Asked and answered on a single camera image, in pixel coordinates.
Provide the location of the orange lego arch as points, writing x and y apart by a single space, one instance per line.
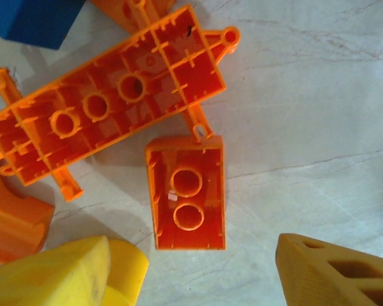
9 223

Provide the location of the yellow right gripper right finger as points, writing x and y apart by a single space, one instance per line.
309 277

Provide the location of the yellow lego brick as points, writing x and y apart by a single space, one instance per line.
127 267

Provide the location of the orange lego piece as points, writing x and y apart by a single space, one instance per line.
115 9

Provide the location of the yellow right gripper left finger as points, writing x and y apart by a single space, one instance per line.
44 277

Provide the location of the blue lego brick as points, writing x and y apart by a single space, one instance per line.
35 19

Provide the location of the orange lego brick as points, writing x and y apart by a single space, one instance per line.
210 229

